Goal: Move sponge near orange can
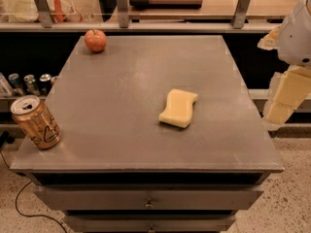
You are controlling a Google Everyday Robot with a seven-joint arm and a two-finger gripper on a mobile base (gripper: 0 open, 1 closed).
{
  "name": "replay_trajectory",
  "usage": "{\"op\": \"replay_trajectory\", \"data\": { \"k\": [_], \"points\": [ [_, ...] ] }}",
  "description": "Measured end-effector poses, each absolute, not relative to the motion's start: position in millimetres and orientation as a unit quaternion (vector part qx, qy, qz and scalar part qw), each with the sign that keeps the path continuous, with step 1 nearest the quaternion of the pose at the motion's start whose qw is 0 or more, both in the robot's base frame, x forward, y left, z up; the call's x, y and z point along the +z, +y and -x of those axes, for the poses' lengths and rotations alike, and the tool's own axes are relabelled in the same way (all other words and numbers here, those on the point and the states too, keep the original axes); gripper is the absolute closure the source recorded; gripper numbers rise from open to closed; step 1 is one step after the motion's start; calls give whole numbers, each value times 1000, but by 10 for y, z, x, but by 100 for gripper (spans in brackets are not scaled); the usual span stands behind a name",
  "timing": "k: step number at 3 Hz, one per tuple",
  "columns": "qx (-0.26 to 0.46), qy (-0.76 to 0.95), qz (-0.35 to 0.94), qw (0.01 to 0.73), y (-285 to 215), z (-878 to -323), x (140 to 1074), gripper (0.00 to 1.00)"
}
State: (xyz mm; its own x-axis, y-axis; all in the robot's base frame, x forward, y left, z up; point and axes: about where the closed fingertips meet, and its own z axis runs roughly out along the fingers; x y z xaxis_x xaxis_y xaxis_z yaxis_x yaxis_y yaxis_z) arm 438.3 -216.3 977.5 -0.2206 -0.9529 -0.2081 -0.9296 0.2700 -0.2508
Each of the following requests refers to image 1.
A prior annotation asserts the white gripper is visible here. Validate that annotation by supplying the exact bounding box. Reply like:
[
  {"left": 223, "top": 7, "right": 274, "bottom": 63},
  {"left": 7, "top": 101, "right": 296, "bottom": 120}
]
[{"left": 258, "top": 0, "right": 311, "bottom": 124}]

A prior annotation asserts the yellow sponge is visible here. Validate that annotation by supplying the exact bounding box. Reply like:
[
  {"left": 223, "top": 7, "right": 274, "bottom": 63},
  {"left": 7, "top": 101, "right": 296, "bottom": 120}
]
[{"left": 158, "top": 89, "right": 198, "bottom": 128}]

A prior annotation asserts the small orange can on shelf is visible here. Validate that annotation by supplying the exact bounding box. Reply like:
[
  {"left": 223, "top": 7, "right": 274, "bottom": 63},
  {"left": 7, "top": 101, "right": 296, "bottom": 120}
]
[{"left": 51, "top": 76, "right": 58, "bottom": 86}]

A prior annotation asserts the dark can on shelf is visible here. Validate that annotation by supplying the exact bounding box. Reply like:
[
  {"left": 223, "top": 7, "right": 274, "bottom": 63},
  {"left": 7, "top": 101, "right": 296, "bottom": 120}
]
[{"left": 39, "top": 74, "right": 52, "bottom": 94}]

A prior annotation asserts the green silver can on shelf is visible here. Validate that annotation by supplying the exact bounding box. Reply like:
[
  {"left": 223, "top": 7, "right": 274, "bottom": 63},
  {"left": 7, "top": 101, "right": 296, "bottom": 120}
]
[{"left": 23, "top": 74, "right": 41, "bottom": 96}]

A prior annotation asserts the orange soda can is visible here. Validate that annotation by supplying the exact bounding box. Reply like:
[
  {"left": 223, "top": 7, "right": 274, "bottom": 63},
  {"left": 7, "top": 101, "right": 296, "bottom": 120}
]
[{"left": 11, "top": 95, "right": 61, "bottom": 150}]

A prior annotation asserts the red apple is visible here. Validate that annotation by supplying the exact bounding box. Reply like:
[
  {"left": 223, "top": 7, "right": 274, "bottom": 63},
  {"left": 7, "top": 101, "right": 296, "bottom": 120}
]
[{"left": 85, "top": 29, "right": 107, "bottom": 52}]

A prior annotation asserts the grey drawer cabinet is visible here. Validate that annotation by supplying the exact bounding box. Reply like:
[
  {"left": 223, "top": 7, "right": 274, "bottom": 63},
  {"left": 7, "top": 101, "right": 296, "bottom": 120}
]
[{"left": 9, "top": 34, "right": 286, "bottom": 233}]

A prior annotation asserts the upper grey drawer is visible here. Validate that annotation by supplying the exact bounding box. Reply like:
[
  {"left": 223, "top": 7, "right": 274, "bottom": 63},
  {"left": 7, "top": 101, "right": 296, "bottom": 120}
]
[{"left": 34, "top": 185, "right": 263, "bottom": 211}]

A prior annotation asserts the grey drawer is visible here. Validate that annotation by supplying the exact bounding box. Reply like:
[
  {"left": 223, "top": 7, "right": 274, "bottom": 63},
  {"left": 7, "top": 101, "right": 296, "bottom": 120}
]
[
  {"left": 34, "top": 185, "right": 263, "bottom": 211},
  {"left": 64, "top": 215, "right": 235, "bottom": 233}
]

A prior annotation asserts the lower grey drawer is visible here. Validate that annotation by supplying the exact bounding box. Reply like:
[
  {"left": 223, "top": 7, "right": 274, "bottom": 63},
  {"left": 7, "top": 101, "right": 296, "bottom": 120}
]
[{"left": 64, "top": 215, "right": 235, "bottom": 233}]

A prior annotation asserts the white orange plastic bag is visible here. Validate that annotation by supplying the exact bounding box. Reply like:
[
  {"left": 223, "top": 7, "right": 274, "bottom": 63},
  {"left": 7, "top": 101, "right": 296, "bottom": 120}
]
[{"left": 4, "top": 0, "right": 83, "bottom": 24}]

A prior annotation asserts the middle metal bracket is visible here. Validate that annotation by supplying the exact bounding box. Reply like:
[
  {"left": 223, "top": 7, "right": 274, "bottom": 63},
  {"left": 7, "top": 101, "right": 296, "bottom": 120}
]
[{"left": 117, "top": 0, "right": 129, "bottom": 28}]

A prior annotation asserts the left metal bracket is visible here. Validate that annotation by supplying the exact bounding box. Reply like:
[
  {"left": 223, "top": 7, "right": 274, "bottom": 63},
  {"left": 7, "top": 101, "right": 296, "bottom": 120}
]
[{"left": 34, "top": 0, "right": 53, "bottom": 28}]

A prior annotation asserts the black floor cable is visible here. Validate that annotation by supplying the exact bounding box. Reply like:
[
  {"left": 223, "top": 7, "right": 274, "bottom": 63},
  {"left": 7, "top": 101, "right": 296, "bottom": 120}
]
[{"left": 0, "top": 150, "right": 68, "bottom": 233}]

